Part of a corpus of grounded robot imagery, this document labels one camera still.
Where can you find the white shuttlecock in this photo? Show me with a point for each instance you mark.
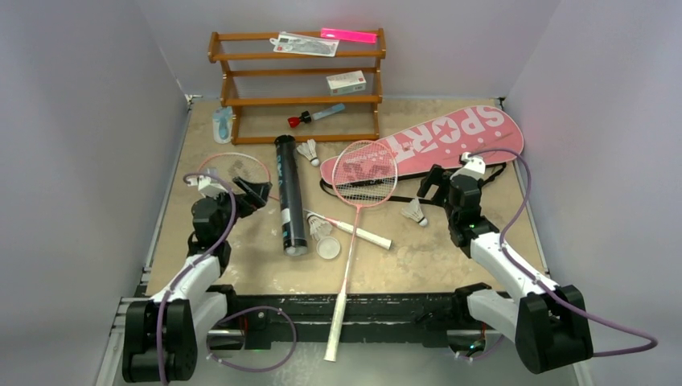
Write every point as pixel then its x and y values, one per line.
pixel 307 149
pixel 412 210
pixel 319 227

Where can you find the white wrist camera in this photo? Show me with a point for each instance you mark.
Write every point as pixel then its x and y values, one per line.
pixel 472 166
pixel 208 186

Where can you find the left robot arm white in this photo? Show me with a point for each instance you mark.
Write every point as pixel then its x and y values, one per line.
pixel 162 333

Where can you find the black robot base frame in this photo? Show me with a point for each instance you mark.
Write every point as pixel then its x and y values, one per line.
pixel 257 321

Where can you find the pink badminton racket left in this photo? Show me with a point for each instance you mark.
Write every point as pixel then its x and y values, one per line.
pixel 370 237

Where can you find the light blue white device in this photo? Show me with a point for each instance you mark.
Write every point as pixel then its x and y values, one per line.
pixel 222 125

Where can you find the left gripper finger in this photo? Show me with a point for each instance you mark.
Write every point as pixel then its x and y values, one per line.
pixel 245 199
pixel 257 189

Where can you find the pink fluorescent bar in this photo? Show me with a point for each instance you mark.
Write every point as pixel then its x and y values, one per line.
pixel 349 35

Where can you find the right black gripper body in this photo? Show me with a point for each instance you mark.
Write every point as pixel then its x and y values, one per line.
pixel 441 186

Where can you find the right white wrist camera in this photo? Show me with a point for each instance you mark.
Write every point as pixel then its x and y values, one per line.
pixel 472 166

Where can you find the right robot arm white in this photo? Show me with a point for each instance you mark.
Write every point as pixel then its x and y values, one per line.
pixel 543 319

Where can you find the white red small box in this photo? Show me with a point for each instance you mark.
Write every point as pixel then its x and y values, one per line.
pixel 346 83

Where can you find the white packaged item on shelf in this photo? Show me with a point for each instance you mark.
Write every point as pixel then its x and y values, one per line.
pixel 304 45

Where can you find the pink white badminton racket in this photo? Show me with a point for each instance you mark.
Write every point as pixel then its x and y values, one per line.
pixel 357 213

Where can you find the red black blue marker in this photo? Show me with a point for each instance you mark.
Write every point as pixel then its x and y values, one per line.
pixel 306 117

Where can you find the white shuttlecock beside lid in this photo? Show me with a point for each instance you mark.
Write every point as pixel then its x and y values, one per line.
pixel 319 227

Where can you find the pink sport racket bag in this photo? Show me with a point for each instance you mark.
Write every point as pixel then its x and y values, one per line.
pixel 441 141

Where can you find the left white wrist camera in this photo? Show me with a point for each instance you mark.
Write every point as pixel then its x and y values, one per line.
pixel 208 186

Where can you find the wooden three-tier shelf rack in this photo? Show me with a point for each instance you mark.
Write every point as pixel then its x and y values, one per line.
pixel 229 95

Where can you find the black shuttlecock tube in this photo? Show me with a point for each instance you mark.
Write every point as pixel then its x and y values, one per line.
pixel 290 198

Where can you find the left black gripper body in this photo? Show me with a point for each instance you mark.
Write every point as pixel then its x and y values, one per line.
pixel 244 206

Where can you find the clear plastic tube lid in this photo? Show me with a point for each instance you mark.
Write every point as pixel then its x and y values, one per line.
pixel 328 248

